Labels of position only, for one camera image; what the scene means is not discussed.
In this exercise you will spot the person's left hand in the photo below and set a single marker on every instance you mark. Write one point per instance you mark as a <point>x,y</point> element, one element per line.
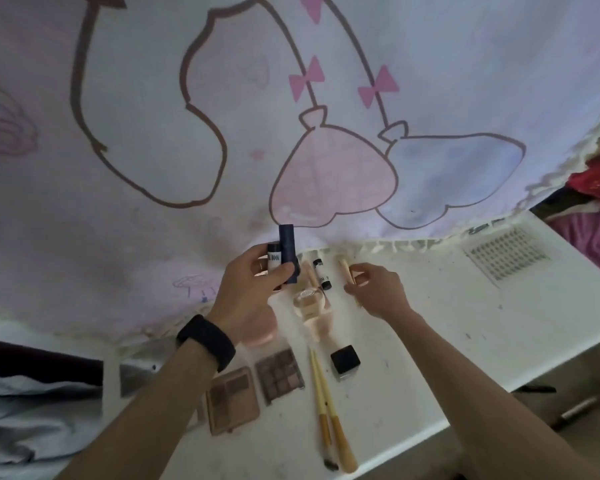
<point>245,299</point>

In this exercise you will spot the person's right hand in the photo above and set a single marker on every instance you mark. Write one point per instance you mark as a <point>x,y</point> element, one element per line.
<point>380,294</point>

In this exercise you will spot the pink rounded compact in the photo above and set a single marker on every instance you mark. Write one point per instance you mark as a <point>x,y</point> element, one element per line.
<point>262,332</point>

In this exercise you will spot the small pale tube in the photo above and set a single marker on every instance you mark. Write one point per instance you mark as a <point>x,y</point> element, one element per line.
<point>322,274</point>

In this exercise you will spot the pink concealer tube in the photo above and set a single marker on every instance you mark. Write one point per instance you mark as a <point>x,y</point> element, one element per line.
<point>308,274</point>

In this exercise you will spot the navy cosmetic tube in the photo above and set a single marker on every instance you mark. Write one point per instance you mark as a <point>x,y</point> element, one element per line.
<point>287,244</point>

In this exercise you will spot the peach pump bottle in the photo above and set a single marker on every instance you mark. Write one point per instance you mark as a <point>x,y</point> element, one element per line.
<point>315,319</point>

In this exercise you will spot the dark square foundation bottle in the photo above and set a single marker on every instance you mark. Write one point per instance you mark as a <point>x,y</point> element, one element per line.
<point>345,359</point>

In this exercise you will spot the dark eyeshadow palette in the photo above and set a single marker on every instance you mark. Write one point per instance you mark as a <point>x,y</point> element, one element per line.
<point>280,377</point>

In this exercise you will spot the brown blush palette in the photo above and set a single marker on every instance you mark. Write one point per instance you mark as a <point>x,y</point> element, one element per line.
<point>232,402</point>

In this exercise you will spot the false eyelash tray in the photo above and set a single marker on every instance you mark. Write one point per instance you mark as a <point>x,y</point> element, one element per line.
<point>507,254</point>

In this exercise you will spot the large grey square palette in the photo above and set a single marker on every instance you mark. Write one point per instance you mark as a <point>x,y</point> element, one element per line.
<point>135,377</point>

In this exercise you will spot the purple drawer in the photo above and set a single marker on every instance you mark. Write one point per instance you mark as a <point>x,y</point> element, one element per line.
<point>540,409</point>

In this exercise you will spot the person's right forearm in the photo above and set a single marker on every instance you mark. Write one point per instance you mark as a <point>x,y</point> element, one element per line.
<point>470,394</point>

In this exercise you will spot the person's left forearm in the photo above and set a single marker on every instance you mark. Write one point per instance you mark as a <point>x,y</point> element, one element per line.
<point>130,424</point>

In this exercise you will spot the white dressing table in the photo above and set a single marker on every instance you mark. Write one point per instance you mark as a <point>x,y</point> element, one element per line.
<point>430,319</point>

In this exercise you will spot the black smartwatch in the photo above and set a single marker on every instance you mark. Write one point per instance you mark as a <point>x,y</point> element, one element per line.
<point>207,342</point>

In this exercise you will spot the silver oval metal fitting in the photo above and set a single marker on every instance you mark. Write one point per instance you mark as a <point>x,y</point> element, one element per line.
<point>478,229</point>

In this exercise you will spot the pink cartoon cloth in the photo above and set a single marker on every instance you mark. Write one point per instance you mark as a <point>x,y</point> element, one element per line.
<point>130,244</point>

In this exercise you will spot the dark red wooden door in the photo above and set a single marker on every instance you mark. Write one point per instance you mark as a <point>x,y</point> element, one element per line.
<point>40,359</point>

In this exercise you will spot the purple bed sheet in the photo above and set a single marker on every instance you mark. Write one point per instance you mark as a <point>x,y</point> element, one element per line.
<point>595,234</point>

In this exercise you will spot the white hanging garment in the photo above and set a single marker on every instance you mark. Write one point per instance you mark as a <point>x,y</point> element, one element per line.
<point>30,419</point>

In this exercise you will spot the red floral pillow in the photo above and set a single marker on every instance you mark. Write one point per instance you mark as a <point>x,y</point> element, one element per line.
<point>597,177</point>

